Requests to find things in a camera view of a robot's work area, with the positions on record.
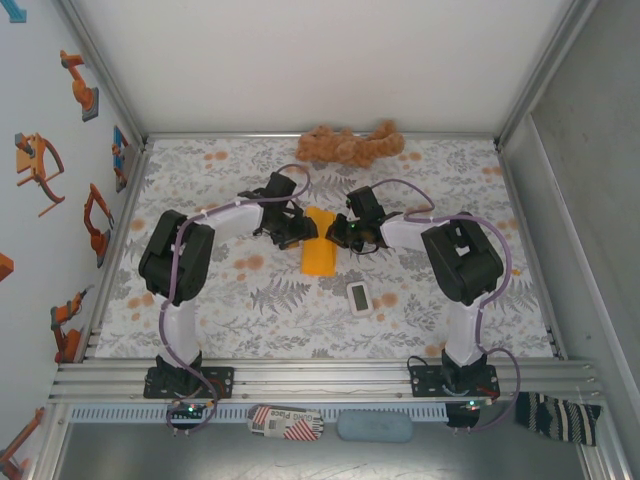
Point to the orange paper sheet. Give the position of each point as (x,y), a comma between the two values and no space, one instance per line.
(320,260)

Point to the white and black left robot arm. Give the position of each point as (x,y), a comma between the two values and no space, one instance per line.
(160,250)

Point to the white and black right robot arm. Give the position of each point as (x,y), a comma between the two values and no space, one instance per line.
(465,260)

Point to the white digital timer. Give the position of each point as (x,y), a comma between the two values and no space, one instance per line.
(359,299)

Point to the brown plush toy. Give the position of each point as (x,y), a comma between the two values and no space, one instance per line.
(345,147)

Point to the floral printed table mat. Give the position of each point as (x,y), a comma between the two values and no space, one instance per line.
(250,340)

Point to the red white printed pouch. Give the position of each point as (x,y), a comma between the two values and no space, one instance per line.
(285,424)

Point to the blue-grey glasses case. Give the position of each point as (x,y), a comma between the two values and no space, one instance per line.
(375,426)

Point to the small circuit board green light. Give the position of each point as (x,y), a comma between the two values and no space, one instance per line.
(472,404)
(190,410)

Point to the grey metal shelf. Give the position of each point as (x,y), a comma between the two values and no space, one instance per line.
(200,457)

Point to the black white striped sock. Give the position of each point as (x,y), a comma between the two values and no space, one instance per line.
(555,417)

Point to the aluminium frame rail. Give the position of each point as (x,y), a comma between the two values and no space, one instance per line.
(117,250)
(532,250)
(325,385)

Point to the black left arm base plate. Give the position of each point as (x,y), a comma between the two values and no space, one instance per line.
(225,382)

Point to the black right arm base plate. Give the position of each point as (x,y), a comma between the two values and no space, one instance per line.
(425,382)

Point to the blue and orange wall sticker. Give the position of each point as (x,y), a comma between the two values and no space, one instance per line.
(119,150)

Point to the aluminium frame post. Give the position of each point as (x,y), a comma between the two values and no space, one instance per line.
(545,75)
(105,75)

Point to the orange gripper wall sticker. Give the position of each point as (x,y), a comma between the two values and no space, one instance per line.
(30,165)

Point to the orange block wall sticker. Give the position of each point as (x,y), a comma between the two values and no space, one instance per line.
(5,267)

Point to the blue machine wall sticker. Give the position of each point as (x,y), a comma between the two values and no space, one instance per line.
(15,15)

